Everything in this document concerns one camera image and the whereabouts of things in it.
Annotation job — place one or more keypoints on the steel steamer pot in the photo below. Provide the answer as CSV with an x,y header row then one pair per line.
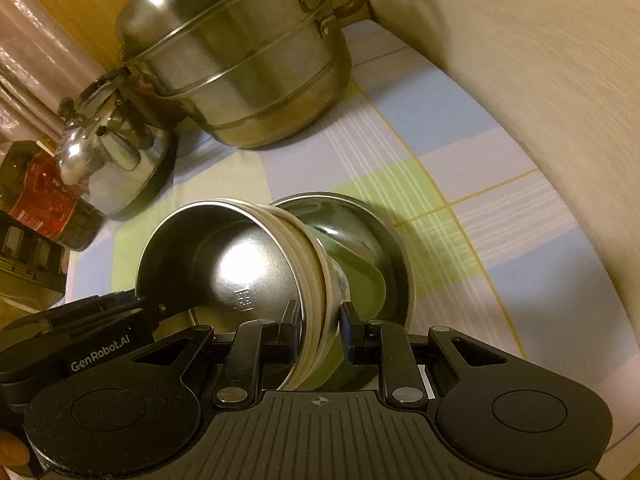
x,y
240,70

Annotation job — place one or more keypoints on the small steel bowl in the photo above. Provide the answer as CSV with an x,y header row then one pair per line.
x,y
225,260

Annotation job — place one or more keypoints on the steel kettle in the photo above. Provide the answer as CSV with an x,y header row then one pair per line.
x,y
110,170

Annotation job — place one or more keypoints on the person's left hand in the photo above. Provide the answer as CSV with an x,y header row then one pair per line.
x,y
12,449

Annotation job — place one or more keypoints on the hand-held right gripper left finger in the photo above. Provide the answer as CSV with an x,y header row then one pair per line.
x,y
290,335

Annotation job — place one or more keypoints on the black folding cart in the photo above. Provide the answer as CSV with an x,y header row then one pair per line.
x,y
30,255

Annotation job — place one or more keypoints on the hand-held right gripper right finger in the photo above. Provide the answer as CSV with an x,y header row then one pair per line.
x,y
346,330

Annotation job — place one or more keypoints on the plaid tablecloth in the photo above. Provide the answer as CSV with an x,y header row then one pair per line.
x,y
450,210

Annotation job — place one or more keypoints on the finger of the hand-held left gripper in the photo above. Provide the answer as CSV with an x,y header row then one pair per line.
x,y
150,310

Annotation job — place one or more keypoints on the green square plate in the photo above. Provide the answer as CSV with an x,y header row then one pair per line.
x,y
365,300

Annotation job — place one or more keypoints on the cream ribbed plastic bowl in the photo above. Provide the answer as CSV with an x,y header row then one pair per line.
x,y
310,310

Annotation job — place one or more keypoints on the cooking oil bottle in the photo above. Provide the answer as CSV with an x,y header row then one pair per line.
x,y
45,195

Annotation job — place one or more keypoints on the patterned curtain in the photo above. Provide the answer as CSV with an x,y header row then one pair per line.
x,y
30,60

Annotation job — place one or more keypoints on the steel basin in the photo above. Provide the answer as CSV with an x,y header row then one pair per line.
x,y
380,230

